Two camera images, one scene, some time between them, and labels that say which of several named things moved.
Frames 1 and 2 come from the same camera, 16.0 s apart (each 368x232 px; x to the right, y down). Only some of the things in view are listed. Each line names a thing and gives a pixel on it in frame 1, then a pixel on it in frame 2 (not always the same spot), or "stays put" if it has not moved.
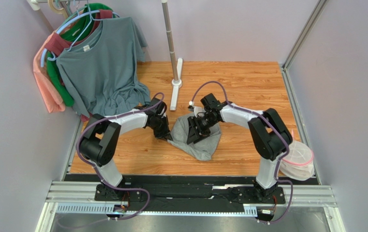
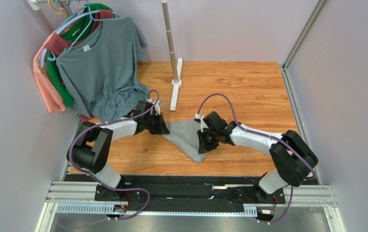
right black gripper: x=198 y=126 to x=205 y=140
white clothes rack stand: x=177 y=82 stays put
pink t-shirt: x=52 y=101 stays put
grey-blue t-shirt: x=104 y=68 stays put
